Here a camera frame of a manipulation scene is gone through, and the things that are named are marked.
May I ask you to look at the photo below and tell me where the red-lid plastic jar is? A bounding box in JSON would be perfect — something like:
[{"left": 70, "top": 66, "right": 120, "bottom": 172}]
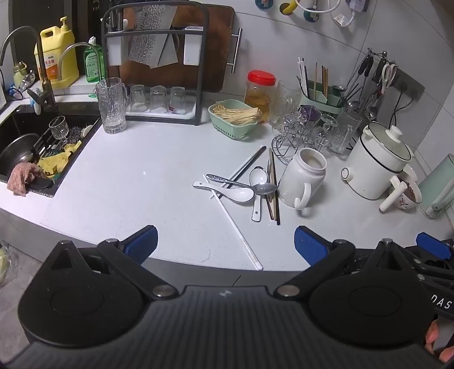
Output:
[{"left": 244, "top": 70, "right": 276, "bottom": 123}]

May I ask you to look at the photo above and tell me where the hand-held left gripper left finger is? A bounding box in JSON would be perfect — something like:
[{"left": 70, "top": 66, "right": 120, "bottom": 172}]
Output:
[{"left": 48, "top": 225, "right": 178, "bottom": 301}]

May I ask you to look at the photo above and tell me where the bunch of assorted chopsticks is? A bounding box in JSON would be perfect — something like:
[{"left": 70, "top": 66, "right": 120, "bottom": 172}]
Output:
[{"left": 297, "top": 56, "right": 330, "bottom": 100}]

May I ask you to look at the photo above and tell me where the row of hanging kitchen utensils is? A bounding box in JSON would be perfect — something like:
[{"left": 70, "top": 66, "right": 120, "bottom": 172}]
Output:
[{"left": 340, "top": 48, "right": 400, "bottom": 119}]

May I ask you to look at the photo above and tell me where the dark kitchen faucet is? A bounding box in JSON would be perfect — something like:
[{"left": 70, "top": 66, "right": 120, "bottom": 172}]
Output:
[{"left": 0, "top": 26, "right": 59, "bottom": 114}]

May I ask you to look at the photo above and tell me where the yellow detergent bottle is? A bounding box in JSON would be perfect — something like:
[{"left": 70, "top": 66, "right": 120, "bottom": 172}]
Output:
[{"left": 33, "top": 16, "right": 80, "bottom": 89}]

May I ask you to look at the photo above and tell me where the person's right hand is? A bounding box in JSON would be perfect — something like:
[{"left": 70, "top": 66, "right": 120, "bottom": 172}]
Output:
[{"left": 425, "top": 318, "right": 454, "bottom": 363}]

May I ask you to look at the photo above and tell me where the wooden cutting board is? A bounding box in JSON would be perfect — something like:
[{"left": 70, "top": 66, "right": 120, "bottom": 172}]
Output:
[{"left": 108, "top": 4, "right": 243, "bottom": 93}]

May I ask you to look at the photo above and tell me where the textured glass jar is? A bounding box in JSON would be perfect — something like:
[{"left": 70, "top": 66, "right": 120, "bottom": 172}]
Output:
[{"left": 271, "top": 81, "right": 302, "bottom": 125}]

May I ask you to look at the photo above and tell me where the patterned steel cleaver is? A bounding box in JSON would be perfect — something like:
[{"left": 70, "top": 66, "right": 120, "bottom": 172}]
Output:
[{"left": 128, "top": 3, "right": 180, "bottom": 69}]

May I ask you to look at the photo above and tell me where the grey wall socket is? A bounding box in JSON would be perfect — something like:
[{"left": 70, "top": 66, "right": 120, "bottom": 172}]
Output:
[{"left": 394, "top": 69, "right": 425, "bottom": 98}]

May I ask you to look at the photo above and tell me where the tall textured glass mug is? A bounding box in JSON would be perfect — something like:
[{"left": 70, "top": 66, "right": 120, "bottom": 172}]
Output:
[
  {"left": 328, "top": 108, "right": 362, "bottom": 157},
  {"left": 96, "top": 77, "right": 128, "bottom": 135}
]

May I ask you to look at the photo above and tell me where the white cable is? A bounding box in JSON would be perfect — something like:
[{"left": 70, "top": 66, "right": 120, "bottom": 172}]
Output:
[{"left": 294, "top": 0, "right": 359, "bottom": 27}]

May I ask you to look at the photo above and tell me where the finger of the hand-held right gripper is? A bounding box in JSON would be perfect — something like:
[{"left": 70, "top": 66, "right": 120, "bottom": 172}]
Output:
[{"left": 406, "top": 232, "right": 454, "bottom": 282}]

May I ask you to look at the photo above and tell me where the mint green kettle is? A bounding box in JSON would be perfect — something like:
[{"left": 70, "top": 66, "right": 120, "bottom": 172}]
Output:
[{"left": 417, "top": 153, "right": 454, "bottom": 220}]

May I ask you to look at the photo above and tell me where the white plastic rack cup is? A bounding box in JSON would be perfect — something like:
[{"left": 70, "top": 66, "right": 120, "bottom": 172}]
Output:
[
  {"left": 183, "top": 26, "right": 204, "bottom": 66},
  {"left": 106, "top": 33, "right": 125, "bottom": 66}
]

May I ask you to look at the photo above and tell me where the patterned ceramic bowl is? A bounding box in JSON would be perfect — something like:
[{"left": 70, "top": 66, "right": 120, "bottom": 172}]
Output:
[{"left": 394, "top": 180, "right": 423, "bottom": 213}]

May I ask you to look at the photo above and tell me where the chrome wire cup rack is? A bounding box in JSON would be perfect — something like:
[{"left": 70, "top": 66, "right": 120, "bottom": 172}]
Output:
[{"left": 271, "top": 106, "right": 341, "bottom": 165}]

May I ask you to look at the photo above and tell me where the white electric cooking pot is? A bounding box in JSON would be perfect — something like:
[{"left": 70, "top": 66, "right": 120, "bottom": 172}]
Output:
[{"left": 341, "top": 121, "right": 419, "bottom": 213}]

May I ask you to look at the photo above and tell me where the small glass goblet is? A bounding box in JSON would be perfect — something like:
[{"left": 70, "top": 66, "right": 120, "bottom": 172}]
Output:
[{"left": 49, "top": 116, "right": 69, "bottom": 141}]

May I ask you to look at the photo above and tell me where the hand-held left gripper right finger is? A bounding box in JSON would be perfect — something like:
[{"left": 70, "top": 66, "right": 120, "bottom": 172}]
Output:
[{"left": 276, "top": 226, "right": 408, "bottom": 301}]

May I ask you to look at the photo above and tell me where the steel wool scrubber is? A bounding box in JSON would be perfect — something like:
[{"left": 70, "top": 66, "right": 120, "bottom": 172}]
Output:
[{"left": 66, "top": 125, "right": 86, "bottom": 144}]

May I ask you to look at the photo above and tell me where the white ceramic jar with handle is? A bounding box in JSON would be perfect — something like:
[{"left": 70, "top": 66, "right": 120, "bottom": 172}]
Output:
[{"left": 278, "top": 147, "right": 327, "bottom": 210}]

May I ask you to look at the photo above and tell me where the black sink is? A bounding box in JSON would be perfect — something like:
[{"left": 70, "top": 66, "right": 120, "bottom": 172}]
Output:
[{"left": 0, "top": 103, "right": 102, "bottom": 198}]

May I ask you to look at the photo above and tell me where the pink cloth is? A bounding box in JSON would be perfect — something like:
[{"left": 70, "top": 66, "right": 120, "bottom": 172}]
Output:
[{"left": 8, "top": 161, "right": 46, "bottom": 196}]

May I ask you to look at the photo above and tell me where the metal spoon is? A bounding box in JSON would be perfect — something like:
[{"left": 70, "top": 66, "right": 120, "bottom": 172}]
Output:
[{"left": 206, "top": 173, "right": 278, "bottom": 196}]

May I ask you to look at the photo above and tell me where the pale stringy food bundle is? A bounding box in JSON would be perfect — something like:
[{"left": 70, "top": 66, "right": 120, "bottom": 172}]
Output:
[{"left": 212, "top": 103, "right": 262, "bottom": 126}]

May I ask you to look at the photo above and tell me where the white drip tray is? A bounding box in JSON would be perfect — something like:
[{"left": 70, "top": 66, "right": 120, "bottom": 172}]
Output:
[{"left": 124, "top": 101, "right": 196, "bottom": 119}]

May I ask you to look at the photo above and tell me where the yellow cloth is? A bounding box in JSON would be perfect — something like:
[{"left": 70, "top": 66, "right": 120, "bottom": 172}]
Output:
[{"left": 37, "top": 141, "right": 82, "bottom": 179}]

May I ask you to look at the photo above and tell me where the black dish rack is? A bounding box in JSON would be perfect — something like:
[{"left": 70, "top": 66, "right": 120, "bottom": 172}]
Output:
[{"left": 101, "top": 1, "right": 211, "bottom": 126}]

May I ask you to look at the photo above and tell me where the green dish soap bottle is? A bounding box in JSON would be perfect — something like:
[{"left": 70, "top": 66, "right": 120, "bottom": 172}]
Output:
[{"left": 83, "top": 36, "right": 106, "bottom": 84}]

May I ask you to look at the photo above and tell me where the long white chopstick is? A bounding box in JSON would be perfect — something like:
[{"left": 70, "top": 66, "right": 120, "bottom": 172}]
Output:
[{"left": 203, "top": 174, "right": 264, "bottom": 270}]

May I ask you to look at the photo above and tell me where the green plastic basket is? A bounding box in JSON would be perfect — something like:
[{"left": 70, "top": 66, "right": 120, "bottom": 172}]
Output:
[{"left": 208, "top": 99, "right": 262, "bottom": 142}]

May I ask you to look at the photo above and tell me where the clear plastic bag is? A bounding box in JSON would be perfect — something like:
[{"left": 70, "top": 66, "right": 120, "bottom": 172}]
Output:
[{"left": 0, "top": 239, "right": 20, "bottom": 288}]

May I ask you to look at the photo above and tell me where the steel pan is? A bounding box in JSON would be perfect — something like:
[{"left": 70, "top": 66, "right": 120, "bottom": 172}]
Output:
[{"left": 0, "top": 133, "right": 41, "bottom": 174}]

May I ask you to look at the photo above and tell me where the white ceramic spoon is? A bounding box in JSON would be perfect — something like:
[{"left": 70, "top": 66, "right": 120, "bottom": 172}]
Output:
[
  {"left": 192, "top": 180, "right": 255, "bottom": 204},
  {"left": 249, "top": 167, "right": 269, "bottom": 223}
]

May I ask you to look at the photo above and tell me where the purple-lid glass cup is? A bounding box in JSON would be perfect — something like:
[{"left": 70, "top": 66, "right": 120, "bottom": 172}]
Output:
[{"left": 298, "top": 104, "right": 320, "bottom": 123}]

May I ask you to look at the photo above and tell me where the black sink drain rack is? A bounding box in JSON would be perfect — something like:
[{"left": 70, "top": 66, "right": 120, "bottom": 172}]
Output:
[{"left": 30, "top": 117, "right": 96, "bottom": 178}]

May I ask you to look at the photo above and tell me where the small clear drinking glass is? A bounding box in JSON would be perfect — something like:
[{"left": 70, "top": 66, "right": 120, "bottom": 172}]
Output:
[
  {"left": 129, "top": 84, "right": 150, "bottom": 113},
  {"left": 149, "top": 85, "right": 168, "bottom": 114},
  {"left": 168, "top": 86, "right": 187, "bottom": 115}
]

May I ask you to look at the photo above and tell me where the green mug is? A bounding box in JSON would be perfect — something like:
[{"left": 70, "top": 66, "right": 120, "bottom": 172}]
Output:
[{"left": 13, "top": 61, "right": 29, "bottom": 84}]

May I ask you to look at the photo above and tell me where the chrome curved faucet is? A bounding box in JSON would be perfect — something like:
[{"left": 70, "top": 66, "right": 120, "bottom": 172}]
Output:
[{"left": 58, "top": 42, "right": 104, "bottom": 83}]

